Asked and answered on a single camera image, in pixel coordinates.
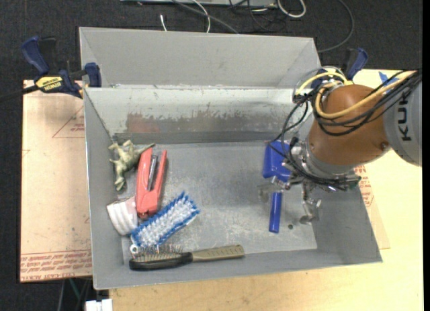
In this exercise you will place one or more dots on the white and pink ribbed cup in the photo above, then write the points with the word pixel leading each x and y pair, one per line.
pixel 122 217

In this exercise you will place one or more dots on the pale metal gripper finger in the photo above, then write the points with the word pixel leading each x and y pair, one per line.
pixel 310 209
pixel 265 191

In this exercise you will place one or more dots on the black cylinder on white bracket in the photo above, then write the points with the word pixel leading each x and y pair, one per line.
pixel 295 150

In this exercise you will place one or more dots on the red stapler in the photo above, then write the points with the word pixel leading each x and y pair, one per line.
pixel 146 199

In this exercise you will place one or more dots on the green toy dinosaur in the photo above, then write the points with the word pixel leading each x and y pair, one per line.
pixel 126 162

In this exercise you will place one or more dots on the blue and white scrub brush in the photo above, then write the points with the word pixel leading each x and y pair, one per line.
pixel 166 222

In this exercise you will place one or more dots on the grey metal bin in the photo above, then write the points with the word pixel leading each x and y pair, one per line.
pixel 218 182

